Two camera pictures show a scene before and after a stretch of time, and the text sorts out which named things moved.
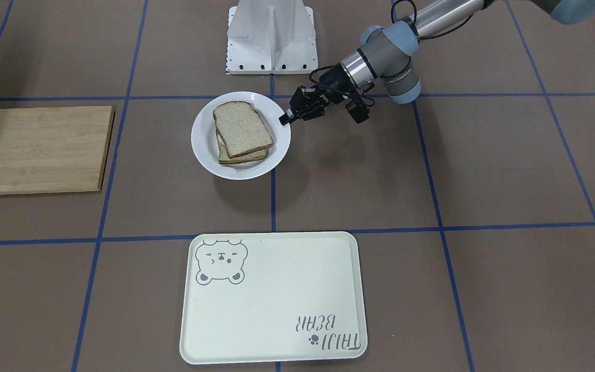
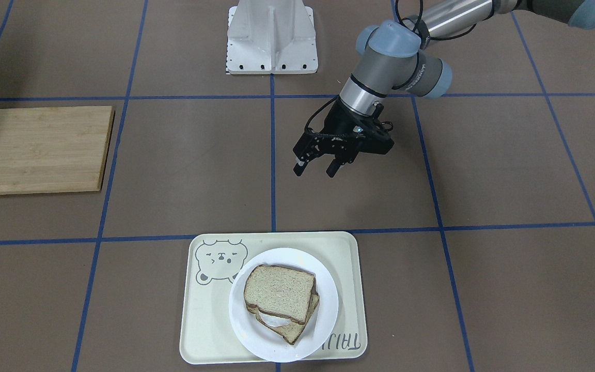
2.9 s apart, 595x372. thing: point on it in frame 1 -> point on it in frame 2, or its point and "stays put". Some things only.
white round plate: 205,145 -> 263,341
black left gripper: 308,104 -> 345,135
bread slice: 224,158 -> 289,332
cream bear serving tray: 272,297 stays put
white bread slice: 241,128 -> 285,292
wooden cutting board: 38,151 stays put
